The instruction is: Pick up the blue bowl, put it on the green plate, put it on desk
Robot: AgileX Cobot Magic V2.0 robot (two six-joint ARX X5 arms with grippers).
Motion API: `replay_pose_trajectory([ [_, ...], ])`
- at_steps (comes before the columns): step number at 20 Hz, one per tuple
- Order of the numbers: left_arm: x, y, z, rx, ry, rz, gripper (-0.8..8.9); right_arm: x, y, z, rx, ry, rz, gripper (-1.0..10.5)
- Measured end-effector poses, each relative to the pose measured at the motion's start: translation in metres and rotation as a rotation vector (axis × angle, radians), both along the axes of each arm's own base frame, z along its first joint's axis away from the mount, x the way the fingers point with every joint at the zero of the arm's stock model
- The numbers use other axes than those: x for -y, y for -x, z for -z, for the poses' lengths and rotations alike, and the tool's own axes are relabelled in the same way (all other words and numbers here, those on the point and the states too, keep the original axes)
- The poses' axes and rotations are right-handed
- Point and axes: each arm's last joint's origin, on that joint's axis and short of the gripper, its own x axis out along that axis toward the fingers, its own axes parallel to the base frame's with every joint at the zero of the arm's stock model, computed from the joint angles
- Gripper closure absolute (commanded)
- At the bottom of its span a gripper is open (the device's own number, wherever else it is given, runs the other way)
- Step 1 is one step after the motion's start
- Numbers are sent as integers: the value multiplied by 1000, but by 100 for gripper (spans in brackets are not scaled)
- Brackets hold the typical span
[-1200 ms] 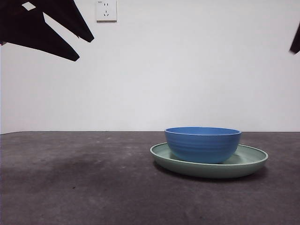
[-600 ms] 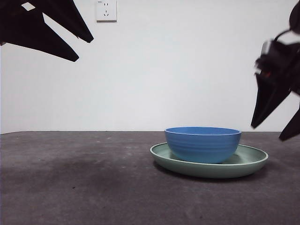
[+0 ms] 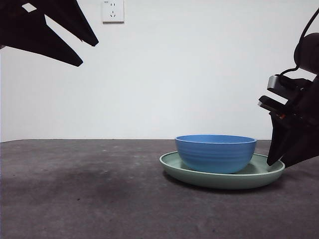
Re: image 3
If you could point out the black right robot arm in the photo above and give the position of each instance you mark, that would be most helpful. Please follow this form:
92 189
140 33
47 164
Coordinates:
309 52

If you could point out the pale grey camera box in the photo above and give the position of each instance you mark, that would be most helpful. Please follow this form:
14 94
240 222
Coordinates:
272 82

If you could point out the pale green plate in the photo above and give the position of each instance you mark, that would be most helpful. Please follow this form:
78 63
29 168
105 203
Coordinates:
214 180

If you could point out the white wall socket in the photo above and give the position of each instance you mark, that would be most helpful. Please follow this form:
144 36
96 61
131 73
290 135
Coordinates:
113 12

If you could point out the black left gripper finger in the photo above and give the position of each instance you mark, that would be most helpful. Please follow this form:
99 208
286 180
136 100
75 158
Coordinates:
72 20
42 42

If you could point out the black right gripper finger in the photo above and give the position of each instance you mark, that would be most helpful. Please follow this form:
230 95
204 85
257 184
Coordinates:
277 137
305 142

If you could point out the blue ribbed bowl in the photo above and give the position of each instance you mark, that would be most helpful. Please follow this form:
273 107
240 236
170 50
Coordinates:
215 156

